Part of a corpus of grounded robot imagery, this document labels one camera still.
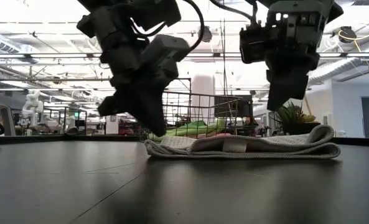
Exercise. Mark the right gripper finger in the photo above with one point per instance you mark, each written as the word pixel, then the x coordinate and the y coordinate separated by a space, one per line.
pixel 287 87

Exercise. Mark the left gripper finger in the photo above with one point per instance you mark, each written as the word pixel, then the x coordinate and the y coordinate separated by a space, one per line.
pixel 112 105
pixel 147 109

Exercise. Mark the green microfiber towel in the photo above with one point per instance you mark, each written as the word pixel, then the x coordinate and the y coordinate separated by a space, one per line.
pixel 190 129

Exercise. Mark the grey microfiber towel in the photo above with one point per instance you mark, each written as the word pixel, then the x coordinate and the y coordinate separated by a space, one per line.
pixel 265 147

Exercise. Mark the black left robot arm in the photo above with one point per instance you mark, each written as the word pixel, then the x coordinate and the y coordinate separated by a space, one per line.
pixel 159 12

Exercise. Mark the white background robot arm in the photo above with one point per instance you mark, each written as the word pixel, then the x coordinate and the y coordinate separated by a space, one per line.
pixel 31 105

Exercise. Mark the potted succulent plant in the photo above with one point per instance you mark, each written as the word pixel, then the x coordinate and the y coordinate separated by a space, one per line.
pixel 299 119

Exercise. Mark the black monitor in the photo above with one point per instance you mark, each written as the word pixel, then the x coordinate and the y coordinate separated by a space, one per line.
pixel 244 107

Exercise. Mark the white pillar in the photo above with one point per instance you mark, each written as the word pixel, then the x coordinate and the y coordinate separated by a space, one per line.
pixel 203 87

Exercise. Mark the small white container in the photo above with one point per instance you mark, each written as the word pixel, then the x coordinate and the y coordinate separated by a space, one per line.
pixel 340 133

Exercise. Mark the grey office chair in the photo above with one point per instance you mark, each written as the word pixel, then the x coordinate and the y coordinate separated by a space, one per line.
pixel 7 118

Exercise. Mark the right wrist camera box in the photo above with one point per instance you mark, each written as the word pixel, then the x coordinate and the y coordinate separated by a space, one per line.
pixel 252 45

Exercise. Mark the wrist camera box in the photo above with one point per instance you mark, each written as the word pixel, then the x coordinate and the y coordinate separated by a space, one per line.
pixel 168 49
pixel 252 45

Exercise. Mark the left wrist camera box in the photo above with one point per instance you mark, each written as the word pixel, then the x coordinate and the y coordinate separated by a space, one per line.
pixel 168 49

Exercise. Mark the black background shelf frame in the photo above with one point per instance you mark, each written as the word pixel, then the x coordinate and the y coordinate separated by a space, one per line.
pixel 64 108

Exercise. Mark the black background rig frame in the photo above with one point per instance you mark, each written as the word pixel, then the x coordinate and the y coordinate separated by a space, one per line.
pixel 188 84

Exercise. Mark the silver air duct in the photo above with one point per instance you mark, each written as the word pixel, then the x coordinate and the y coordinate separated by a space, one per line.
pixel 343 67
pixel 0 43

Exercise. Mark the white wall dispenser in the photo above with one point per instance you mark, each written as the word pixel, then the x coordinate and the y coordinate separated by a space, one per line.
pixel 326 119

